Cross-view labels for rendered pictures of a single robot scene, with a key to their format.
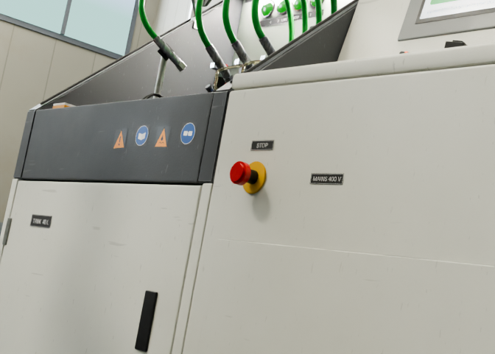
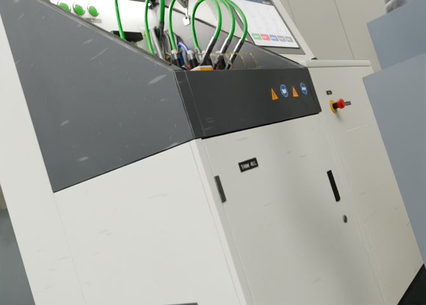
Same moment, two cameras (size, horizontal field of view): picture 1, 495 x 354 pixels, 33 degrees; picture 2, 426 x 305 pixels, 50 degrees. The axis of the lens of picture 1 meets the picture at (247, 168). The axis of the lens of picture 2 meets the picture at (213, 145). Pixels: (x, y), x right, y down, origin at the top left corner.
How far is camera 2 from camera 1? 2.52 m
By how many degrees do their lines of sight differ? 100
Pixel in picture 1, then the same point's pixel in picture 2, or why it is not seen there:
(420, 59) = (346, 63)
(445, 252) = (372, 120)
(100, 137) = (260, 92)
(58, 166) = (239, 118)
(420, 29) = not seen: hidden behind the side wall
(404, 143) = (355, 89)
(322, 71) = (329, 63)
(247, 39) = not seen: hidden behind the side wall
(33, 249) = (254, 189)
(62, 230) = (268, 163)
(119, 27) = not seen: outside the picture
